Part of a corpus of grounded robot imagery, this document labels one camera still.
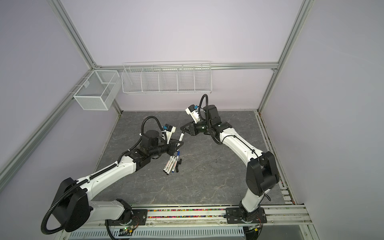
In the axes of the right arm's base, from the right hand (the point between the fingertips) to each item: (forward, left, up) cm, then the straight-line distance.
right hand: (182, 130), depth 79 cm
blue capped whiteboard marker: (-7, +6, -23) cm, 24 cm away
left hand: (-5, 0, -4) cm, 6 cm away
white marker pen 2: (-8, +11, -23) cm, 26 cm away
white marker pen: (-3, 0, 0) cm, 3 cm away
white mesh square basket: (+32, +59, +2) cm, 67 cm away
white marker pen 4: (-9, +8, -23) cm, 27 cm away
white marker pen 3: (-9, +9, -23) cm, 26 cm away
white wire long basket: (+38, +12, +8) cm, 40 cm away
